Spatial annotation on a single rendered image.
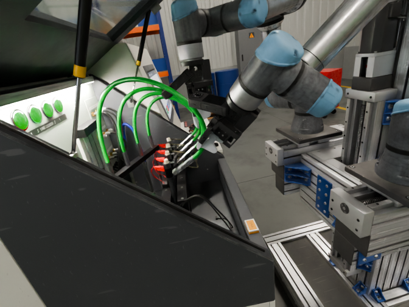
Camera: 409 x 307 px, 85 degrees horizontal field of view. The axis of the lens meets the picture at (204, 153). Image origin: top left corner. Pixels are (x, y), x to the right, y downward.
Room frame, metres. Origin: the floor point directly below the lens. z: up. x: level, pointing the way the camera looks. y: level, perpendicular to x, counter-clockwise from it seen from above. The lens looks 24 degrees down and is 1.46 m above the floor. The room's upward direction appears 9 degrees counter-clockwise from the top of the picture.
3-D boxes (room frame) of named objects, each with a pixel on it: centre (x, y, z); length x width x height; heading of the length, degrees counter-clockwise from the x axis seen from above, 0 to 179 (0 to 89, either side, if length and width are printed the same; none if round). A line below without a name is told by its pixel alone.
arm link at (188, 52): (0.74, -0.01, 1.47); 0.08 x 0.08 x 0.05
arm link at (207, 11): (0.79, -0.09, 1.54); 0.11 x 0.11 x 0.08; 44
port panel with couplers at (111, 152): (0.97, 0.42, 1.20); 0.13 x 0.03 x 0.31; 3
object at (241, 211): (0.76, -0.10, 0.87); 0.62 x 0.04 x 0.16; 3
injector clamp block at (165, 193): (0.87, 0.15, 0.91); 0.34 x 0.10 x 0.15; 3
